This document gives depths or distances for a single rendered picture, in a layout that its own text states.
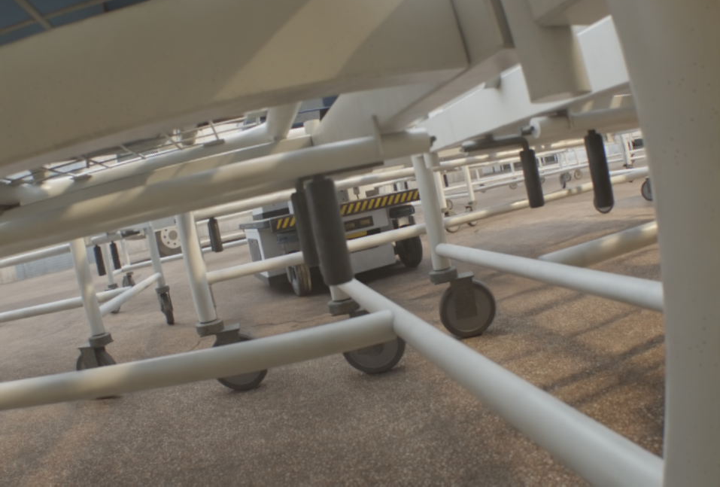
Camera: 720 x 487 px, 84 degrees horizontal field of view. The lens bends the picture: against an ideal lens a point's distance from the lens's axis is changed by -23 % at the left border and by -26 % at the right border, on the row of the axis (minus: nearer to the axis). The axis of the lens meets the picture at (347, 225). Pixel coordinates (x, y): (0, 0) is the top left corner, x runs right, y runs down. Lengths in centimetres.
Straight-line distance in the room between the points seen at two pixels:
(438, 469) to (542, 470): 13
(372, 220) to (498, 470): 154
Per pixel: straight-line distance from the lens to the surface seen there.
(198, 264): 102
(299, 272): 197
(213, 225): 136
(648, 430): 65
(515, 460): 63
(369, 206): 200
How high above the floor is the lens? 34
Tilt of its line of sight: 3 degrees down
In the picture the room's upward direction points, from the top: 12 degrees counter-clockwise
